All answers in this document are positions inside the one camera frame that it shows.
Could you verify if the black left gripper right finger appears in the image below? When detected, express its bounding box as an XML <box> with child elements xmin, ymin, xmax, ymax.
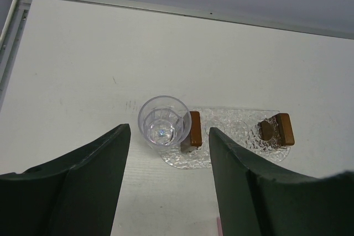
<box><xmin>209</xmin><ymin>128</ymin><xmax>353</xmax><ymax>235</ymax></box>

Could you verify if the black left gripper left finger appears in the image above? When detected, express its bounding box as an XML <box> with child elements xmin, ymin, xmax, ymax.
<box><xmin>1</xmin><ymin>124</ymin><xmax>131</xmax><ymax>235</ymax></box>

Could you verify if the brown wooden holder block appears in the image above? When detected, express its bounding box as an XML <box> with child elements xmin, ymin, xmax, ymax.
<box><xmin>180</xmin><ymin>111</ymin><xmax>202</xmax><ymax>153</ymax></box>
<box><xmin>259</xmin><ymin>113</ymin><xmax>295</xmax><ymax>148</ymax></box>

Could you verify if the clear plastic cup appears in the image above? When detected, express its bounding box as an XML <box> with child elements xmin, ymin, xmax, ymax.
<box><xmin>138</xmin><ymin>96</ymin><xmax>192</xmax><ymax>147</ymax></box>

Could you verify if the clear textured glass tray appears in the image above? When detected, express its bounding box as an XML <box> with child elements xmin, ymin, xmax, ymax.
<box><xmin>155</xmin><ymin>107</ymin><xmax>290</xmax><ymax>170</ymax></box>

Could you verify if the pink plastic drawer box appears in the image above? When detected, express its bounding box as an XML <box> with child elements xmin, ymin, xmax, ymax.
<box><xmin>216</xmin><ymin>217</ymin><xmax>223</xmax><ymax>236</ymax></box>

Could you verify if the aluminium frame rail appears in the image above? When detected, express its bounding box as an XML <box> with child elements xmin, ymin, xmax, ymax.
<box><xmin>1</xmin><ymin>0</ymin><xmax>353</xmax><ymax>97</ymax></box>

